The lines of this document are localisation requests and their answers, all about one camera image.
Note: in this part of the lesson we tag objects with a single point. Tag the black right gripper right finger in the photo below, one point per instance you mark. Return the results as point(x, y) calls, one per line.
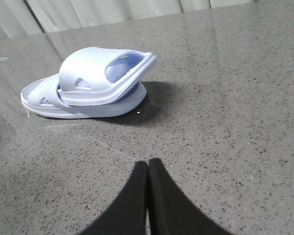
point(170, 211)

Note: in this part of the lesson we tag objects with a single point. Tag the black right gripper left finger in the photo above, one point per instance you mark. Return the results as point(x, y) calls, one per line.
point(126, 215)

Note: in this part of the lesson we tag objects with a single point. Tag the light blue slipper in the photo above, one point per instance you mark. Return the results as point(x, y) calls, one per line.
point(42, 97)
point(98, 76)

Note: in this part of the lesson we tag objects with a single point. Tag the white pleated curtain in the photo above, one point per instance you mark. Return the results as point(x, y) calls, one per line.
point(30, 17)

